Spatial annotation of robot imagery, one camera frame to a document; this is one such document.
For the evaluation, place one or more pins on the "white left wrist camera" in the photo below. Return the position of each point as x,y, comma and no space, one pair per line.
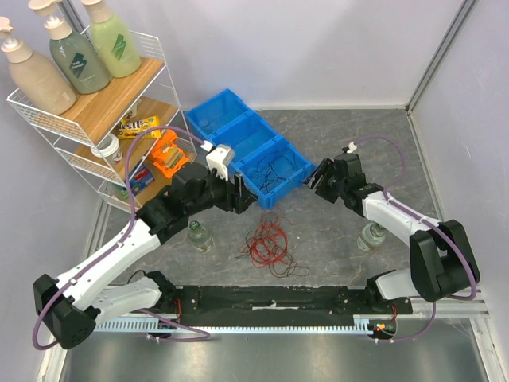
218,158

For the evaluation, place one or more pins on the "clear glass bottle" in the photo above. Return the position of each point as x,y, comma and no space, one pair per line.
371,237
199,236

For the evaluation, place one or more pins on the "blue green sponge pack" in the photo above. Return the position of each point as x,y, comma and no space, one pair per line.
139,181

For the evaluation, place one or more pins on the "aluminium corner post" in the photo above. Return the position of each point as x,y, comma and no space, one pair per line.
456,25

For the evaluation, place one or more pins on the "clear glass bottle right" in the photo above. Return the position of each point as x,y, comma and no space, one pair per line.
371,237

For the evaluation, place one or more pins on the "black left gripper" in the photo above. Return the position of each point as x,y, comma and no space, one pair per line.
238,197

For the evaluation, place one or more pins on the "blue plastic bin near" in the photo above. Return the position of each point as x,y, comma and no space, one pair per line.
274,170

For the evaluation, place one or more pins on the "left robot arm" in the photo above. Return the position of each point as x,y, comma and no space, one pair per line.
71,305

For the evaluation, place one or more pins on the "blue plastic bin far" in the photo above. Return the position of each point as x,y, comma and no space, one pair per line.
209,117

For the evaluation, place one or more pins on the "clear glass bottle left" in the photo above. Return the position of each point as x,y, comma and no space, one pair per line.
199,236

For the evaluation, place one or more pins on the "white wire shelf rack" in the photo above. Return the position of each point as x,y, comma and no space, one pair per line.
149,91

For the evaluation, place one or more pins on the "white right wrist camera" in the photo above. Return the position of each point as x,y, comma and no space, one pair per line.
350,148

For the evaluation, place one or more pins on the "yellow candy bag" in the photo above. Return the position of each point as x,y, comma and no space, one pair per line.
133,129

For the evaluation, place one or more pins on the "beige pump bottle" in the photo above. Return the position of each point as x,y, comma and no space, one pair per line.
35,74

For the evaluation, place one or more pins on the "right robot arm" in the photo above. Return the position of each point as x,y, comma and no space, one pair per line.
441,259

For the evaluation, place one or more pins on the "grey green pump bottle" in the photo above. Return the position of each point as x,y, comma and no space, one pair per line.
72,52

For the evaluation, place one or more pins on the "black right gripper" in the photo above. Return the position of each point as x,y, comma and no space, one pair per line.
326,177

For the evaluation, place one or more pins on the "blue plastic bin middle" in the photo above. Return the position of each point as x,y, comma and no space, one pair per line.
245,135

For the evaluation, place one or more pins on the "blue plastic bin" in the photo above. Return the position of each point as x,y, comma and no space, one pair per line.
245,135
209,117
274,170

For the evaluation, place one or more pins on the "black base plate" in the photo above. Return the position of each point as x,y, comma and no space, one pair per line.
188,301

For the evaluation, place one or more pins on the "light green pump bottle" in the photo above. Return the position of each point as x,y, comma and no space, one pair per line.
112,39

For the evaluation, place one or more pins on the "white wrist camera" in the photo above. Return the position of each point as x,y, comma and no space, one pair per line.
350,148
218,158

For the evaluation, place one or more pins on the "slotted cable duct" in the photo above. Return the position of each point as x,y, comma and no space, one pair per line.
147,324

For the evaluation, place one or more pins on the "white paper cup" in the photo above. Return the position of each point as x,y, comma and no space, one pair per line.
109,150

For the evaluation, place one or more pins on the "orange snack box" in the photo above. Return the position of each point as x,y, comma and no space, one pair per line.
167,156

